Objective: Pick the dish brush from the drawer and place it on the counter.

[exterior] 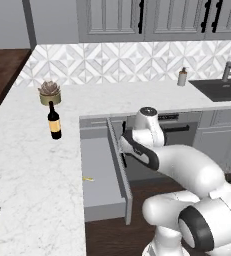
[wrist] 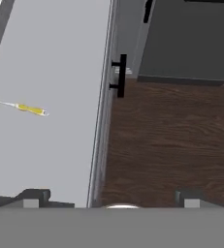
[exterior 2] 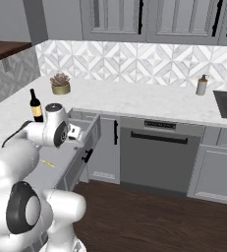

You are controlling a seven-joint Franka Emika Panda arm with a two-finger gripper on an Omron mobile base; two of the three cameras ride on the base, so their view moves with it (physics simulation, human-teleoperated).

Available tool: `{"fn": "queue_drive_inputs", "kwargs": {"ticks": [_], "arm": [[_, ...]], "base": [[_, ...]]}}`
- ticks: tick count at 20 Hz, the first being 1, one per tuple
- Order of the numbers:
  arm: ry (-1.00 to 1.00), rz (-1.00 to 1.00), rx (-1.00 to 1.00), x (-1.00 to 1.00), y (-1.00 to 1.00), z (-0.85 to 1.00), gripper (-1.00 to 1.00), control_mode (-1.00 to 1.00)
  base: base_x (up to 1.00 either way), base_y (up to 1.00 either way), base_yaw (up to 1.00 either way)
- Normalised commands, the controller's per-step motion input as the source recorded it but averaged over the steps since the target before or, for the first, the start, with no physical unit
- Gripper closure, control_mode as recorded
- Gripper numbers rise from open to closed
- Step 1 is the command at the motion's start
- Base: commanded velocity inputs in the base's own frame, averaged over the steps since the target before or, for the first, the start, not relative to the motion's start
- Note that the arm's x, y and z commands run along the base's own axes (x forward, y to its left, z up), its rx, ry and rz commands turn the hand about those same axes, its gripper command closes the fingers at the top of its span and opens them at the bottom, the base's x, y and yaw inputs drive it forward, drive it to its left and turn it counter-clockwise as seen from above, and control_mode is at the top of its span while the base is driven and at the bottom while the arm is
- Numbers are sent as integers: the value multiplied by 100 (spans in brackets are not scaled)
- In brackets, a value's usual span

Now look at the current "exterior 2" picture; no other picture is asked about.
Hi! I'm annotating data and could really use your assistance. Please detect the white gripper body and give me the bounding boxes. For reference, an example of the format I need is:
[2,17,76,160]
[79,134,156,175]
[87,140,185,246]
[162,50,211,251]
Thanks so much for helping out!
[71,127,87,149]

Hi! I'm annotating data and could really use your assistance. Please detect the grey open drawer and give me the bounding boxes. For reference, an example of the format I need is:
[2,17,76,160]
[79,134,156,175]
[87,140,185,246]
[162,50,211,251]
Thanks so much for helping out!
[22,109,102,192]

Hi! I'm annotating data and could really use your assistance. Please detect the yellow dish brush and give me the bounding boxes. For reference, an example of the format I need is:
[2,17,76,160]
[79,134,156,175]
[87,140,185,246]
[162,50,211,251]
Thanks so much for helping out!
[39,158,57,168]

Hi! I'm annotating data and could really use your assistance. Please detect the grey false drawer front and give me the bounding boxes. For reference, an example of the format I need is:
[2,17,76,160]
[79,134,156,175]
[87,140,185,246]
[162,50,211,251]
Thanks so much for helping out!
[201,126,227,150]

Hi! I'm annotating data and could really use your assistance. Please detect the dark wine bottle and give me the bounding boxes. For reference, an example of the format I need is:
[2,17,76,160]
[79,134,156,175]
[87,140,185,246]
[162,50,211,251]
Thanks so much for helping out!
[28,88,45,123]

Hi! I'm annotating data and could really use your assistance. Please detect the potted succulent plant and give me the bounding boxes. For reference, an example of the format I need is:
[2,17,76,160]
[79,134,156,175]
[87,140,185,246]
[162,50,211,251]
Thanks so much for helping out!
[49,72,72,96]

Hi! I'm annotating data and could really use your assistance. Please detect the grey dishwasher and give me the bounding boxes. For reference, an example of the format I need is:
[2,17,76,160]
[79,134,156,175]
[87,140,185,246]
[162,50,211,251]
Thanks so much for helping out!
[119,116,206,195]

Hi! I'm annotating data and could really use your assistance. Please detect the dark wooden shelf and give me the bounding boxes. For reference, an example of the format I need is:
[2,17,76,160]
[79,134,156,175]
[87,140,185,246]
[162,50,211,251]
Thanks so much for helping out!
[0,40,32,66]

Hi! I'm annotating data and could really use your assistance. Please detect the grey soap dispenser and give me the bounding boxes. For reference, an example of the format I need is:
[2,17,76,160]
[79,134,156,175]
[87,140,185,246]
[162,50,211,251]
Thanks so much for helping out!
[196,74,210,96]

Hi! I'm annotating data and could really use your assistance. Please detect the wide grey lower cabinet door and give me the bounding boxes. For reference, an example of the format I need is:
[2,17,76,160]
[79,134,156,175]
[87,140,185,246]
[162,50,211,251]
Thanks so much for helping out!
[186,144,227,208]

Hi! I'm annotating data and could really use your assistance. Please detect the black drawer handle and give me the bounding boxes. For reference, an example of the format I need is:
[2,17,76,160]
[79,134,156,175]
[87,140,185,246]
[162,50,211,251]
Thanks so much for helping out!
[81,148,94,163]

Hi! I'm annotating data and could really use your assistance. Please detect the black lower cabinet handle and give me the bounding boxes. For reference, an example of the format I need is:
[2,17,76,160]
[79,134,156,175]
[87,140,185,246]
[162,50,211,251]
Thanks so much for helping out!
[113,119,120,146]

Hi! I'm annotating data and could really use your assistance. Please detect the black dishwasher handle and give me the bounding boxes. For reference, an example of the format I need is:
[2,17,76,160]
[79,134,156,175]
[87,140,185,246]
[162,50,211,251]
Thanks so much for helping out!
[130,130,189,146]

